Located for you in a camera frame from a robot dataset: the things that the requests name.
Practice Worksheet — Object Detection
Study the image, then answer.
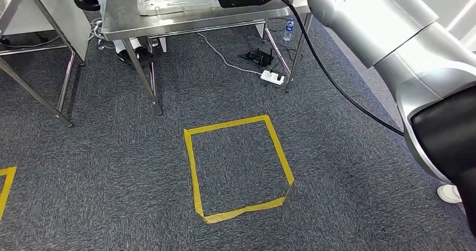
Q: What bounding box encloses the stainless steel workbench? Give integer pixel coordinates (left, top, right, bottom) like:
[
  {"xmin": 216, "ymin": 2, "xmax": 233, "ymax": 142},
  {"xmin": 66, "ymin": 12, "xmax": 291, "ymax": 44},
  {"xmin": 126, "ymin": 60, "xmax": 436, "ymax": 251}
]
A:
[{"xmin": 101, "ymin": 0, "xmax": 313, "ymax": 115}]

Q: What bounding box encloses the white cabinet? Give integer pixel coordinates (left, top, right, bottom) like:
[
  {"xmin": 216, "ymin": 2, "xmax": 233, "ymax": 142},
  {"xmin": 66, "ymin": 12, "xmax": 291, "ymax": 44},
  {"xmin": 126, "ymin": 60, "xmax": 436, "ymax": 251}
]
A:
[{"xmin": 416, "ymin": 0, "xmax": 476, "ymax": 53}]

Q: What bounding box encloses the grey stamped metal plate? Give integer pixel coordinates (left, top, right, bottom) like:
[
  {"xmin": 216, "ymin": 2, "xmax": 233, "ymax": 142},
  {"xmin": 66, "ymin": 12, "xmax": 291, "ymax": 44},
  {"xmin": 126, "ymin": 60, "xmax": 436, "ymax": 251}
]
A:
[{"xmin": 136, "ymin": 0, "xmax": 222, "ymax": 16}]

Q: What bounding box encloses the person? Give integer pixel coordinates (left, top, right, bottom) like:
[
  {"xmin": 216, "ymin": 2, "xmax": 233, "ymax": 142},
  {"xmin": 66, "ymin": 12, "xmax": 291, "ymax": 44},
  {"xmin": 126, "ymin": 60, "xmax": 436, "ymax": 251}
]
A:
[
  {"xmin": 111, "ymin": 37, "xmax": 155, "ymax": 66},
  {"xmin": 437, "ymin": 184, "xmax": 463, "ymax": 204}
]

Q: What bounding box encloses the stainless steel table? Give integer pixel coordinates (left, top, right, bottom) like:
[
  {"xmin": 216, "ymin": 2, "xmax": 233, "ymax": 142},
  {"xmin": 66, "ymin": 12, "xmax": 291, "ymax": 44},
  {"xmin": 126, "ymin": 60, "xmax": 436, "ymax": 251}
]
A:
[{"xmin": 0, "ymin": 0, "xmax": 92, "ymax": 128}]

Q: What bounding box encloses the white power cable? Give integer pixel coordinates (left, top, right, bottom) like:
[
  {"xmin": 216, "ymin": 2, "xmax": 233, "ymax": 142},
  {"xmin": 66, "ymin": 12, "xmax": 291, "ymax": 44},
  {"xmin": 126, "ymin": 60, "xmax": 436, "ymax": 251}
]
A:
[{"xmin": 197, "ymin": 32, "xmax": 263, "ymax": 75}]

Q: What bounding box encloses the yellow floor tape square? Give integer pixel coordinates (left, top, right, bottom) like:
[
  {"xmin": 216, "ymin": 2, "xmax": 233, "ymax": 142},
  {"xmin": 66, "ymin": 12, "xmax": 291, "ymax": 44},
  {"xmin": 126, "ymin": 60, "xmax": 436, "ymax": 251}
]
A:
[
  {"xmin": 0, "ymin": 166, "xmax": 18, "ymax": 224},
  {"xmin": 183, "ymin": 115, "xmax": 295, "ymax": 225}
]

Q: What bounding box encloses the white power strip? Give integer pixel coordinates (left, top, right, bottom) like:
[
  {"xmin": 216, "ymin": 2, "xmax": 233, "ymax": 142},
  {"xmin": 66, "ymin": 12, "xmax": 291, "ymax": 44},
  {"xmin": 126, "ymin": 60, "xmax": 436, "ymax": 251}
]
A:
[{"xmin": 259, "ymin": 69, "xmax": 286, "ymax": 86}]

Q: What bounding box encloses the white cable bundle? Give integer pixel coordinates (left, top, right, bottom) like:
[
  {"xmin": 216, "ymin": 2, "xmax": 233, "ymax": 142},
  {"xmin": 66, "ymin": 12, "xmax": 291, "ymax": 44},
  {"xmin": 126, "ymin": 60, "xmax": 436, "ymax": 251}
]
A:
[{"xmin": 88, "ymin": 16, "xmax": 112, "ymax": 51}]

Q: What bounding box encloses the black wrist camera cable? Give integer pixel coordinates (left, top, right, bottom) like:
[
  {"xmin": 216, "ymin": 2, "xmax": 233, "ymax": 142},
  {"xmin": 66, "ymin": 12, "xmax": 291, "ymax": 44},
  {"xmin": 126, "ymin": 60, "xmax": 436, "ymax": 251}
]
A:
[{"xmin": 257, "ymin": 0, "xmax": 405, "ymax": 137}]

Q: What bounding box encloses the clear water bottle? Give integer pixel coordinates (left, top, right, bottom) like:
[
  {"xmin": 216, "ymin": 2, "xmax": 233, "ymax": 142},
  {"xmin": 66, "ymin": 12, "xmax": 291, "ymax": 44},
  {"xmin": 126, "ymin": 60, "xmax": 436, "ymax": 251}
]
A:
[{"xmin": 283, "ymin": 17, "xmax": 295, "ymax": 43}]

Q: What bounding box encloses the black router with antennas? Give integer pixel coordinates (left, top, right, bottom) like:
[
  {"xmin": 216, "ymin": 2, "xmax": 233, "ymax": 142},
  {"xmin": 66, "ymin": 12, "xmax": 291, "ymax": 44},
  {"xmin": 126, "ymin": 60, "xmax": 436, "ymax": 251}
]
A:
[{"xmin": 237, "ymin": 47, "xmax": 275, "ymax": 69}]

